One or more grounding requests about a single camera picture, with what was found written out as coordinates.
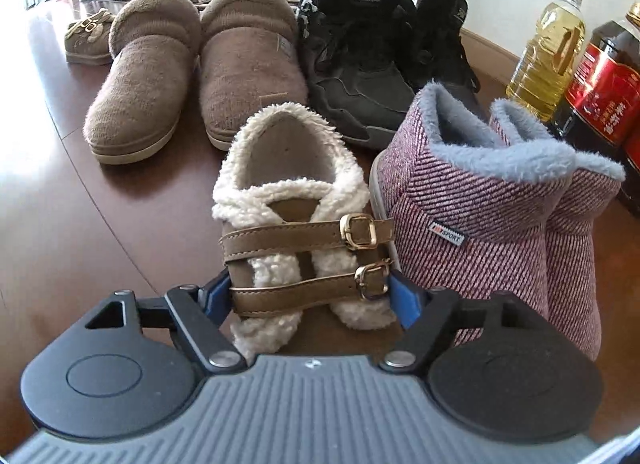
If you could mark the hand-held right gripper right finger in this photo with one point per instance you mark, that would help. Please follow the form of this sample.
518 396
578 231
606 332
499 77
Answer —
405 301

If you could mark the yellow cooking oil bottle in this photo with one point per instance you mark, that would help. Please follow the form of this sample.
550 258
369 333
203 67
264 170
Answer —
547 58

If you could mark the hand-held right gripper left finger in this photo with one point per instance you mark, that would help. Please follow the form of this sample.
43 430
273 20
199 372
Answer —
219 294

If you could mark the black high-top sneaker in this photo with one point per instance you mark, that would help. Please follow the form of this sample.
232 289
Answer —
440 33
350 78

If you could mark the tan fleece buckle shoe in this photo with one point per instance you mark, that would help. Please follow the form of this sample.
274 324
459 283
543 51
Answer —
280 239
87 38

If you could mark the taupe knit slipper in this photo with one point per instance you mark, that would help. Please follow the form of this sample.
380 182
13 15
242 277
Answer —
135 93
250 83

